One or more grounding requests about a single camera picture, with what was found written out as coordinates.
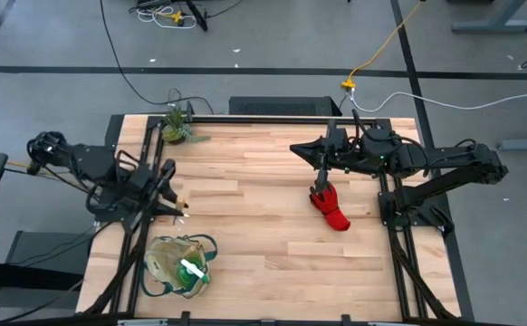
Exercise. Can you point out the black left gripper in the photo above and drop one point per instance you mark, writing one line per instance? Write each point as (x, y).
(148, 190)

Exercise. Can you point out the red and black gardening glove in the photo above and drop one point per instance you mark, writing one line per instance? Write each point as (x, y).
(331, 208)

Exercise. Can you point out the black control box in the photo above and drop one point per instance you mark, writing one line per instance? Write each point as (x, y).
(113, 136)

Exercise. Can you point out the wooden stick tool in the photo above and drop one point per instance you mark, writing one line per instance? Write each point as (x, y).
(181, 201)

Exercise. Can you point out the green spray bottle white nozzle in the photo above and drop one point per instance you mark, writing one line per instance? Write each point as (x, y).
(186, 274)

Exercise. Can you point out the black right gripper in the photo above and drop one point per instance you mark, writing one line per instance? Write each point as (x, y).
(335, 147)

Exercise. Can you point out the grey desk foot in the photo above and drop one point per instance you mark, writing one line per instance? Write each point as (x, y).
(526, 144)

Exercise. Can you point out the black computer tower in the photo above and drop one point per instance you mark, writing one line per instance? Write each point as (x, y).
(281, 106)

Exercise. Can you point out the grey desk base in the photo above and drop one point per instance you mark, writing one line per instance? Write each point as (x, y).
(494, 26)

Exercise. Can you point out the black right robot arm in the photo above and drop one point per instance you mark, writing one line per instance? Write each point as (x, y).
(453, 156)

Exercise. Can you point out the grey stool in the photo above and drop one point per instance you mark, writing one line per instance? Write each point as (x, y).
(41, 244)

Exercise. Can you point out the black metal table frame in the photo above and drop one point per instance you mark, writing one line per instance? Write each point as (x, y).
(245, 120)

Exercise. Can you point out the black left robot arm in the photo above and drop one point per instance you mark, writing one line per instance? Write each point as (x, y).
(91, 160)

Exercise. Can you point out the potted succulent plant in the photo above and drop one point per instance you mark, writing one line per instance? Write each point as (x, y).
(175, 129)

